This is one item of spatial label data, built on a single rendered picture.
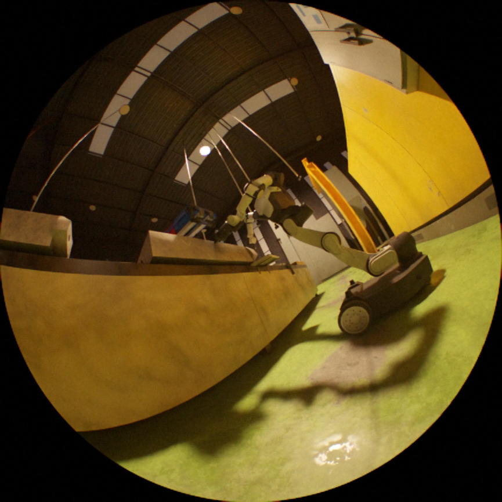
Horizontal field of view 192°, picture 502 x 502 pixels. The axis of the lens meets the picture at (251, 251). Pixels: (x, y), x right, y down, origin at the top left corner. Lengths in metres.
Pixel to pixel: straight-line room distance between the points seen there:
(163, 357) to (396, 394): 0.81
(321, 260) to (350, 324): 6.00
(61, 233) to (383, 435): 1.19
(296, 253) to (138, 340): 6.84
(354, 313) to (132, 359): 1.04
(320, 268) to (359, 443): 6.64
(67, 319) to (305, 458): 0.81
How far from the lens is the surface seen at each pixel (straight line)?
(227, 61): 9.39
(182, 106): 9.56
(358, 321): 0.89
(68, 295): 0.74
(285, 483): 0.46
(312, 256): 6.86
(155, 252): 0.86
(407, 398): 0.51
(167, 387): 0.74
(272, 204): 1.22
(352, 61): 1.46
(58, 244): 0.88
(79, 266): 0.77
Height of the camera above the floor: 0.42
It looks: 20 degrees up
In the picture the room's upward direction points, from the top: 24 degrees counter-clockwise
